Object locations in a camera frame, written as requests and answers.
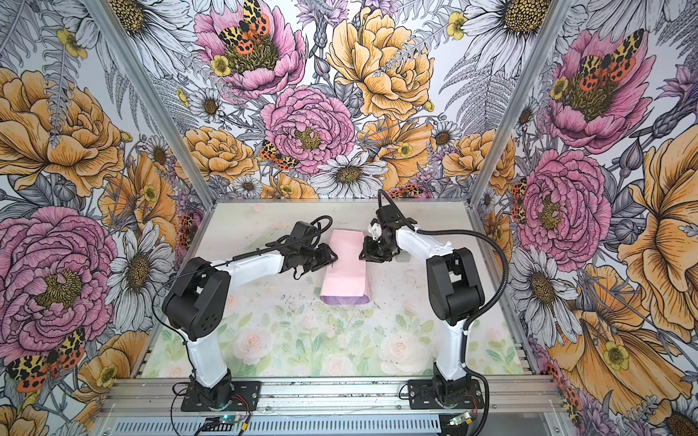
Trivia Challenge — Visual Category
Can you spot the purple wrapping paper sheet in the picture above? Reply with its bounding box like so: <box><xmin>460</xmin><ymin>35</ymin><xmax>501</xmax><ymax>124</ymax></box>
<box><xmin>320</xmin><ymin>229</ymin><xmax>371</xmax><ymax>305</ymax></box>

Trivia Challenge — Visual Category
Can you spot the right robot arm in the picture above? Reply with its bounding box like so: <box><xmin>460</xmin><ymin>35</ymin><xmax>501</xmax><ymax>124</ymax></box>
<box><xmin>359</xmin><ymin>205</ymin><xmax>485</xmax><ymax>398</ymax></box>

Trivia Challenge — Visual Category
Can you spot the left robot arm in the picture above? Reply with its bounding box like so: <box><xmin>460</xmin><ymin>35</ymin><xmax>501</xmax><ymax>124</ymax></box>
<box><xmin>162</xmin><ymin>215</ymin><xmax>338</xmax><ymax>389</ymax></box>

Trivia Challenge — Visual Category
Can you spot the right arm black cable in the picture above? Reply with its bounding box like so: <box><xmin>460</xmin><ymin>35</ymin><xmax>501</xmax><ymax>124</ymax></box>
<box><xmin>376</xmin><ymin>189</ymin><xmax>512</xmax><ymax>323</ymax></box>

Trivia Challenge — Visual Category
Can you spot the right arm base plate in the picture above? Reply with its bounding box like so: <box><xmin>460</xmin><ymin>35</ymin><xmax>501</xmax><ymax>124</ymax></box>
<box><xmin>406</xmin><ymin>377</ymin><xmax>485</xmax><ymax>411</ymax></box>

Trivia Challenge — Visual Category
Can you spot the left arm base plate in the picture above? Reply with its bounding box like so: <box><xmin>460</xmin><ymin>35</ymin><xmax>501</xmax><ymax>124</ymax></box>
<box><xmin>180</xmin><ymin>380</ymin><xmax>262</xmax><ymax>412</ymax></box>

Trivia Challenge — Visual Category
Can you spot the aluminium front rail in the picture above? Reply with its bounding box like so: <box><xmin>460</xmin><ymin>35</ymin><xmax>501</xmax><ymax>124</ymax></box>
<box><xmin>92</xmin><ymin>375</ymin><xmax>575</xmax><ymax>435</ymax></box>

